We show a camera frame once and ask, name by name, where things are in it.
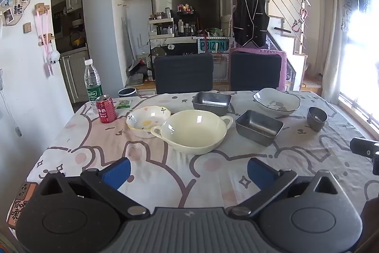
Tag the black cosmetics rack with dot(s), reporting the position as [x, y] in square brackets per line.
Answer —
[186, 24]

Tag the grey trash bin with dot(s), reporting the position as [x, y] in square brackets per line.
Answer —
[127, 92]

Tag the small metal cup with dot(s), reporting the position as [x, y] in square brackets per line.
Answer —
[316, 119]

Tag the small green packet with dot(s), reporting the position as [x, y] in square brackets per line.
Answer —
[122, 104]

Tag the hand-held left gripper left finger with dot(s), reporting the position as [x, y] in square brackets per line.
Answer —
[117, 172]

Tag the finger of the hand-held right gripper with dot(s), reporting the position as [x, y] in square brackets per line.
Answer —
[365, 147]

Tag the yellow pot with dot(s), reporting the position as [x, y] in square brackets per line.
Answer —
[77, 40]

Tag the beige kitchen base cabinet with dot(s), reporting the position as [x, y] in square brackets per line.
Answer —
[74, 75]

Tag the teal sign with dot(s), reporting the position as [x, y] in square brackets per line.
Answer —
[213, 45]

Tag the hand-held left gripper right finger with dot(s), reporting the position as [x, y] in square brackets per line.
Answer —
[260, 173]

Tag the clear plastic water bottle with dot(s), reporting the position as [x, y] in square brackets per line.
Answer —
[93, 81]

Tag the white wavy bowl yellow print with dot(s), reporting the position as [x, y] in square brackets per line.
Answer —
[145, 118]

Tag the red drink can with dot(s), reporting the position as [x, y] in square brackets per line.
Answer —
[106, 110]

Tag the cartoon bear printed tablecloth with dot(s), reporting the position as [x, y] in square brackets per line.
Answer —
[177, 176]

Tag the black lettered box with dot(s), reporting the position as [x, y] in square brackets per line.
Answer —
[183, 49]

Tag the white cosmetics organizer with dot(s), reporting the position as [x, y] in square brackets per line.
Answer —
[161, 29]

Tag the black vest with white trim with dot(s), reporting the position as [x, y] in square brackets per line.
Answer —
[250, 18]

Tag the beige curtain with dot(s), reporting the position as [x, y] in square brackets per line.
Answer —
[331, 39]

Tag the rectangular metal tray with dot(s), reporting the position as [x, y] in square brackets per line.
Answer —
[259, 127]
[210, 101]

